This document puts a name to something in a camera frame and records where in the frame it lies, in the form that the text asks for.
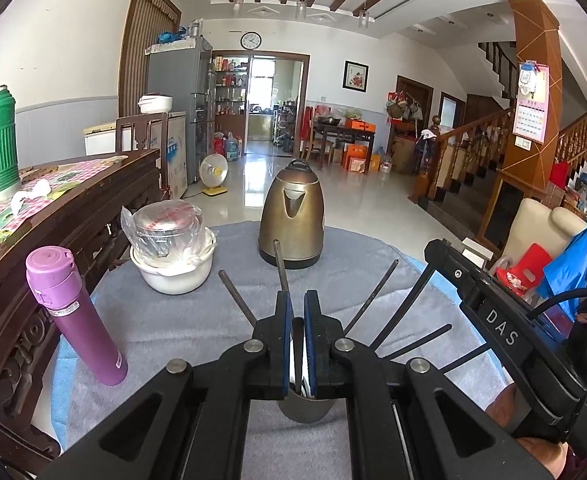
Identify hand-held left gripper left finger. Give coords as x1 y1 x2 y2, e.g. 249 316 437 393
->
38 289 295 480

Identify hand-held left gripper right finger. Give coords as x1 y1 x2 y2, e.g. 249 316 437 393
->
302 289 547 480

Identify dark metal chopstick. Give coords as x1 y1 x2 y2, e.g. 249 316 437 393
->
272 239 290 295
441 342 490 373
373 266 435 352
386 324 453 361
218 269 259 327
343 259 400 337

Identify dark grey cup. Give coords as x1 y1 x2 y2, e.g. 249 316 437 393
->
278 389 343 424

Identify person's right hand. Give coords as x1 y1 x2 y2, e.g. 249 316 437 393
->
488 386 569 480

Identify red plastic stool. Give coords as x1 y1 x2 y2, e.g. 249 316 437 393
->
496 244 554 297

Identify blue plastic bag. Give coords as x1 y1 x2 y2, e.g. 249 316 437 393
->
543 220 587 306

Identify cream armchair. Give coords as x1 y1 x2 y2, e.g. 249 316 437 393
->
501 199 587 271

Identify grey table cloth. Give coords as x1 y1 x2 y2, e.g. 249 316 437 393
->
61 220 519 480

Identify gold electric kettle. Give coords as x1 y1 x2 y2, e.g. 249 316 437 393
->
258 159 325 269

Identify white ceramic bowl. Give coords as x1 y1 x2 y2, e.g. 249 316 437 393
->
130 230 218 295

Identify plastic-wrapped steel pots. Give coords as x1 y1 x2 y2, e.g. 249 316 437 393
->
121 200 205 265

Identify wooden staircase railing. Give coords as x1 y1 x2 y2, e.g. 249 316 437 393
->
408 107 517 211

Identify yellow fan heater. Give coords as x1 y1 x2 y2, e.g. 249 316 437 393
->
200 154 229 196

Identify orange cardboard boxes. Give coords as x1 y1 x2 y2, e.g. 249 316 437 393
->
342 144 374 175

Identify blue water jug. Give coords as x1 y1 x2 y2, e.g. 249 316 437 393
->
222 132 242 162

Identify purple insulated bottle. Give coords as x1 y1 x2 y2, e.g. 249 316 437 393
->
26 246 128 387

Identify dark wooden dining table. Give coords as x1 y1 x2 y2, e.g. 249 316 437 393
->
313 120 377 171

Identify white chest freezer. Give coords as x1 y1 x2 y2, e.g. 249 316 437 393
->
84 110 189 201

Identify blue table mat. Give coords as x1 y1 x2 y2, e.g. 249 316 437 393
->
48 255 474 451

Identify dark wooden chair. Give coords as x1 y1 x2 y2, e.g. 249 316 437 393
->
115 112 169 201

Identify white rice cooker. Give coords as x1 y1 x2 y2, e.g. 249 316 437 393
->
138 94 173 114

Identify carved dark wooden sideboard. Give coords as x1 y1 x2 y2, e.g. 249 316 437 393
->
0 149 167 476

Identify grey refrigerator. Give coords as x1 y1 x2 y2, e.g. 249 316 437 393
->
146 35 214 186

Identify orange wooden pillar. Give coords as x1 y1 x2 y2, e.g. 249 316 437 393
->
478 0 561 256

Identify crumpled white tissue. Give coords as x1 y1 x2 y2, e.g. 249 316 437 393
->
11 180 52 215

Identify brown wooden door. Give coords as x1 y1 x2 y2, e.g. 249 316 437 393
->
118 0 182 118

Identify black cable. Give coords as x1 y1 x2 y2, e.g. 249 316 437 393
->
528 285 587 322

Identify pink wall calendar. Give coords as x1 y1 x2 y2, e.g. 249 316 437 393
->
512 62 550 143

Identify framed wall picture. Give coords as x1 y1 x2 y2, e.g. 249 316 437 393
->
342 61 369 92

